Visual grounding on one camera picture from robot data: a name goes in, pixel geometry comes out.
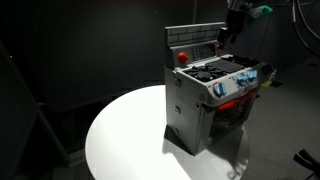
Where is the blue stove knob orange ring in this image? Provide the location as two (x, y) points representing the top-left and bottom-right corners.
(212, 82), (227, 99)

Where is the grey toy stove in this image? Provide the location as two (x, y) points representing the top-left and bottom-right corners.
(164, 21), (278, 157)

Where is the orange round stove knob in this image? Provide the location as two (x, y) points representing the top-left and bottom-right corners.
(177, 51), (190, 65)

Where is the white cable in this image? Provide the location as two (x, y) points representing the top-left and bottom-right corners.
(291, 0), (320, 42)

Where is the black stand leg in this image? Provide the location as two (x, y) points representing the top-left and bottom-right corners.
(293, 149), (320, 180)

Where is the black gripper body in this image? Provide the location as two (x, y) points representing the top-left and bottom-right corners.
(225, 7), (249, 34)

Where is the small yellow object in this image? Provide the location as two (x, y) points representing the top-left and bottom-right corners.
(260, 79), (275, 89)

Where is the black cable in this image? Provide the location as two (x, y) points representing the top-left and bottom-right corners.
(293, 18), (320, 58)

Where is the black diagonal frame bar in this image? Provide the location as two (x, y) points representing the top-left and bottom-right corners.
(0, 39), (73, 168)

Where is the black ribbed griddle plate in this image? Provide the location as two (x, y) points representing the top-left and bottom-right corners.
(208, 59), (246, 74)

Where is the white round pedestal table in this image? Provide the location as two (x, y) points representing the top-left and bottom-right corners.
(84, 84), (251, 180)

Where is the grey oven door red handle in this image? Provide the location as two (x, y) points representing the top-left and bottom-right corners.
(203, 87), (261, 149)

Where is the green white wrist camera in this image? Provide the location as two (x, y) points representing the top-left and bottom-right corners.
(245, 4), (274, 20)

